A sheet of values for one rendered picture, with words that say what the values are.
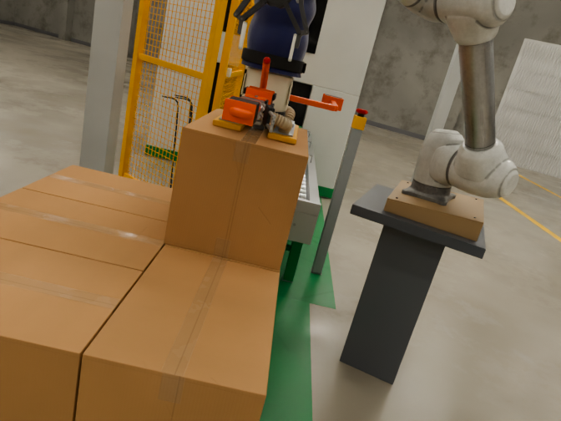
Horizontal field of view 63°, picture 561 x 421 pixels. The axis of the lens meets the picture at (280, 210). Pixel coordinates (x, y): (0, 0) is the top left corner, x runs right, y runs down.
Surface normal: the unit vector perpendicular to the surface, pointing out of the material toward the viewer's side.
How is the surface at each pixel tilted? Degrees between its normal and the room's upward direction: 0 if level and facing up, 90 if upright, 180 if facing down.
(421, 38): 90
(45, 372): 90
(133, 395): 90
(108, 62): 90
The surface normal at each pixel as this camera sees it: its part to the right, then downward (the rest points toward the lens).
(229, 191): -0.05, 0.31
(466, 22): -0.69, 0.65
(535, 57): -0.38, 0.21
